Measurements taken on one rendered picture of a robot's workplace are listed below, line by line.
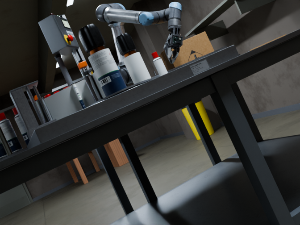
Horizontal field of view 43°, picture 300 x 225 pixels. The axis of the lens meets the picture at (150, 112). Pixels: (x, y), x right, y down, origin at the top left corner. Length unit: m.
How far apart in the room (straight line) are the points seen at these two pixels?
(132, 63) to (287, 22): 3.43
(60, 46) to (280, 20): 3.50
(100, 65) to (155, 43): 6.00
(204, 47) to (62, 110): 1.10
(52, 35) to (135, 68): 0.55
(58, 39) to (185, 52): 0.86
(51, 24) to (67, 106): 0.47
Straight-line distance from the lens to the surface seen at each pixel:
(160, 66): 2.20
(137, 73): 1.83
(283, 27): 5.14
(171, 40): 2.23
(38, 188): 10.46
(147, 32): 7.45
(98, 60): 1.45
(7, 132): 1.99
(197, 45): 2.59
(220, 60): 1.47
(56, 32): 2.15
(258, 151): 1.44
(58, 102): 1.96
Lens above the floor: 0.77
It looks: level
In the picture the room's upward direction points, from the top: 25 degrees counter-clockwise
